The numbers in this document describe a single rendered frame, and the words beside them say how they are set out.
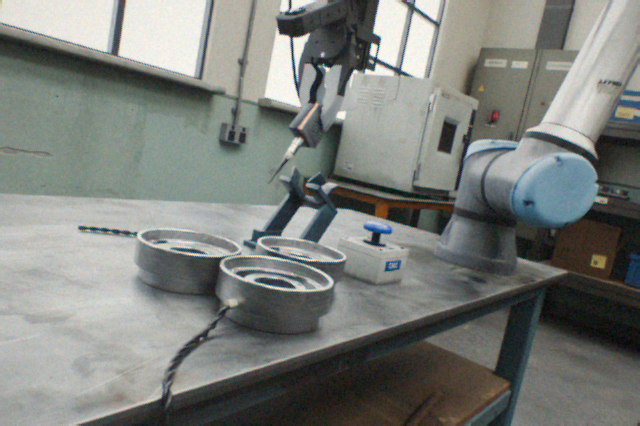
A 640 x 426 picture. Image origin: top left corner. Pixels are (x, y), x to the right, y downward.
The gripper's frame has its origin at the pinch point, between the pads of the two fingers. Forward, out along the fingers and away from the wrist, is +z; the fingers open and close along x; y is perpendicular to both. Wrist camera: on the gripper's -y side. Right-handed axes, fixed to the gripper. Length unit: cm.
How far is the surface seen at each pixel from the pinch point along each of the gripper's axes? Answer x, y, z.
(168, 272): -11.0, -27.5, 17.5
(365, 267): -13.7, 0.1, 17.8
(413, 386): -9, 31, 45
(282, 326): -22.5, -23.3, 18.9
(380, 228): -13.3, 2.2, 12.6
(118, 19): 155, 42, -31
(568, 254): 42, 329, 44
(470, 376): -13, 48, 45
